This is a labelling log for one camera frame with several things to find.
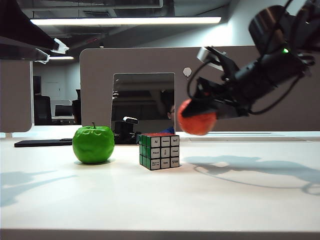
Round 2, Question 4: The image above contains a green toy apple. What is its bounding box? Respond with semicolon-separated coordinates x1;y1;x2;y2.
72;121;116;165

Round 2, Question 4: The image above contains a black office chair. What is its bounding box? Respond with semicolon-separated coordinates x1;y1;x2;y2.
33;94;53;126

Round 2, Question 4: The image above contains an orange toy fruit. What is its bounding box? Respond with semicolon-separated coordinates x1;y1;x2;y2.
177;98;217;136

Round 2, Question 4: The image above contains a black smartphone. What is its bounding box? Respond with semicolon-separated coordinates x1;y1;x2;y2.
14;138;73;148

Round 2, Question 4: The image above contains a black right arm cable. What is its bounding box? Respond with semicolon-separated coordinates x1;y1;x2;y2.
251;69;311;116

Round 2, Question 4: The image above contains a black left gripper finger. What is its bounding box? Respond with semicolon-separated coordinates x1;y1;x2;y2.
0;0;70;55

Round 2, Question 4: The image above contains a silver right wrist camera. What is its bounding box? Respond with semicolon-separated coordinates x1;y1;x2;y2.
196;46;228;66

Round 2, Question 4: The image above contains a narrow brown desk partition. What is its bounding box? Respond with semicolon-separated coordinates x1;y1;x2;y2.
0;59;34;134

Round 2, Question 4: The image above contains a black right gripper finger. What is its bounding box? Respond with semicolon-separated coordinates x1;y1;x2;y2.
180;77;231;119

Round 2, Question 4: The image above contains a white adhesive wall hook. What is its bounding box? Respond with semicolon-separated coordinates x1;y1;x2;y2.
182;67;193;81

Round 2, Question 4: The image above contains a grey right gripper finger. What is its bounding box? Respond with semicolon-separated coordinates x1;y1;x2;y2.
214;103;250;120

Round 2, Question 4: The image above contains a dark laptop screen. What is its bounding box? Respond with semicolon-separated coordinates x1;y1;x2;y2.
54;104;75;118

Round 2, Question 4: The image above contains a black right camera cable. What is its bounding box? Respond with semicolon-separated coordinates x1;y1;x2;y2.
186;59;221;101

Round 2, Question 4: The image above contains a Rubik's cube with printed words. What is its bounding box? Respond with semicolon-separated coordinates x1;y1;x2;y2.
136;132;181;172

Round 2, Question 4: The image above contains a long ceiling light strip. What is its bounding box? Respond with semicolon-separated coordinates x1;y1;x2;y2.
29;16;222;26

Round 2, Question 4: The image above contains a wide brown desk partition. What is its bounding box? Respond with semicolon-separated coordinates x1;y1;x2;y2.
79;44;320;133

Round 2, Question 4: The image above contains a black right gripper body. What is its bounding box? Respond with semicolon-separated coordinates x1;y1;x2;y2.
222;74;256;118

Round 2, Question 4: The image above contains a rectangular frameless mirror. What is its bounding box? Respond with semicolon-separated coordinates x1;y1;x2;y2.
110;72;176;146

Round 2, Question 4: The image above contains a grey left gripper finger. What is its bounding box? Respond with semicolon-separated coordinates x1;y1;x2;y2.
0;36;51;65

